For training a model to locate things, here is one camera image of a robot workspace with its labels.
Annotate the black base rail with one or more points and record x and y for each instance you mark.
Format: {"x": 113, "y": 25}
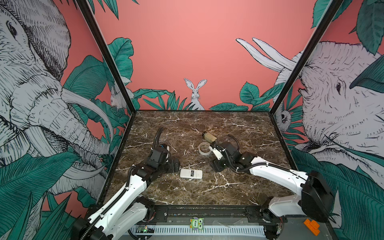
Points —
{"x": 255, "y": 214}

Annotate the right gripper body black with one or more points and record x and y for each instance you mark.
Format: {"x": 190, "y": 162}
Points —
{"x": 220, "y": 165}

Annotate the white slotted cable duct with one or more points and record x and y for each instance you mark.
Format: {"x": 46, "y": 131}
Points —
{"x": 178, "y": 230}

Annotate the white red remote control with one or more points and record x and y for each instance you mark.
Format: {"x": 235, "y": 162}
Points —
{"x": 191, "y": 174}

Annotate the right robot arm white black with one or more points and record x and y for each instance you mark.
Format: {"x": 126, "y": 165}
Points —
{"x": 311, "y": 197}

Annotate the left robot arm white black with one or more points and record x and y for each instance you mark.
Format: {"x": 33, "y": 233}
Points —
{"x": 128, "y": 207}

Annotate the orange plastic blocks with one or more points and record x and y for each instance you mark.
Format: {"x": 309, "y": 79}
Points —
{"x": 313, "y": 226}

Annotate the white tape roll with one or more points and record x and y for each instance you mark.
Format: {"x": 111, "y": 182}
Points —
{"x": 204, "y": 149}

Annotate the small circuit board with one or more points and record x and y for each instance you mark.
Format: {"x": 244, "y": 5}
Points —
{"x": 145, "y": 230}

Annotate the spice jar black lid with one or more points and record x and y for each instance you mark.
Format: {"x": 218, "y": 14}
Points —
{"x": 209, "y": 137}

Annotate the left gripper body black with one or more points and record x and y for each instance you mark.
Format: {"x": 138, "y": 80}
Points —
{"x": 168, "y": 167}

